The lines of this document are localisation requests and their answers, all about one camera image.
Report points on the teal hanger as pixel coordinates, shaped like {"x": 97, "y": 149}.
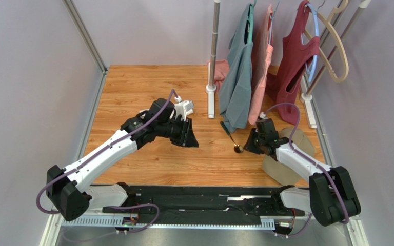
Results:
{"x": 250, "y": 22}

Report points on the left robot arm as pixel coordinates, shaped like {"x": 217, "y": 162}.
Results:
{"x": 70, "y": 188}

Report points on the white cloth napkin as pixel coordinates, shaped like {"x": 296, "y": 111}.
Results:
{"x": 142, "y": 112}

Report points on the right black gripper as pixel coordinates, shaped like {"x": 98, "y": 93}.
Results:
{"x": 257, "y": 142}

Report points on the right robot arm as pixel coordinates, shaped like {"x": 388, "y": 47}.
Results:
{"x": 307, "y": 184}

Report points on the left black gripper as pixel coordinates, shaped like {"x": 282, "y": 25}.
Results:
{"x": 186, "y": 134}

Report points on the dark red tank top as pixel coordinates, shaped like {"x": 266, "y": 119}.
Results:
{"x": 283, "y": 88}

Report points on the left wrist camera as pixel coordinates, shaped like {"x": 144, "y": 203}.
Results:
{"x": 184, "y": 108}

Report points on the salmon pink hanging shirt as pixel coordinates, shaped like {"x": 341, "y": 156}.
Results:
{"x": 261, "y": 59}

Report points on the tan baseball cap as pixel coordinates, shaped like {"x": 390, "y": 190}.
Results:
{"x": 281, "y": 173}

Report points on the metal clothes rack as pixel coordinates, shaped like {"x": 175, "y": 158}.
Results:
{"x": 309, "y": 83}

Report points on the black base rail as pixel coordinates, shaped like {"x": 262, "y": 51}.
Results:
{"x": 213, "y": 206}

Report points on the light blue hanger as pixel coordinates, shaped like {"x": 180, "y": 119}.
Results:
{"x": 311, "y": 64}

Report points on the aluminium frame post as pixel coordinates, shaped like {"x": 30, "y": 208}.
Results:
{"x": 79, "y": 23}

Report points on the grey-blue hanging shirt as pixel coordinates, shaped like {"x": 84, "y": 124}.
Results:
{"x": 235, "y": 93}

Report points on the gold fork green handle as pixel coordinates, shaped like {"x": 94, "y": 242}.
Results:
{"x": 237, "y": 148}

